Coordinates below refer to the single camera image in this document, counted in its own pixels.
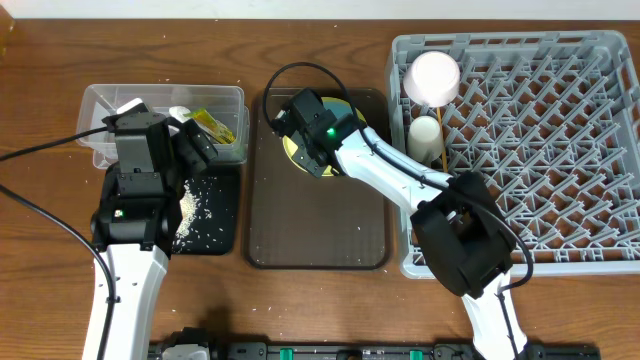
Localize yellow-green plate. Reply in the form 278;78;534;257
282;96;369;178

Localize white tissue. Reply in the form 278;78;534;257
169;106;192;123

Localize white cup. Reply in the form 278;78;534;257
407;116;442;166

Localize green yellow snack wrapper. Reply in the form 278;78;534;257
186;108;236;144

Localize white bowl with rice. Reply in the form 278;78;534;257
403;51;461;108

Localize wooden chopstick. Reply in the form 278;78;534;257
436;107;448;173

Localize light blue saucer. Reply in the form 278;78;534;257
323;97;352;119

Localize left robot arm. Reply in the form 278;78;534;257
83;111;217;359

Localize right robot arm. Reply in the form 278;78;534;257
281;110;527;359

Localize grey dishwasher rack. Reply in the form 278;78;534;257
385;30;639;276

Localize rice leftovers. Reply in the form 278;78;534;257
173;179;224;253

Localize black plastic tray bin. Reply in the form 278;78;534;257
172;166;241;256

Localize dark brown serving tray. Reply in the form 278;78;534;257
243;88;393;270

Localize clear plastic bin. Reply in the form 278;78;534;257
76;84;250;165

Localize right black cable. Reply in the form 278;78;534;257
261;61;535;360

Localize black cable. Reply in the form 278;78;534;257
261;61;535;360
0;125;119;360

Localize left black cable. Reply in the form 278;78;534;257
0;125;119;360

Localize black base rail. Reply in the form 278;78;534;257
148;327;601;360

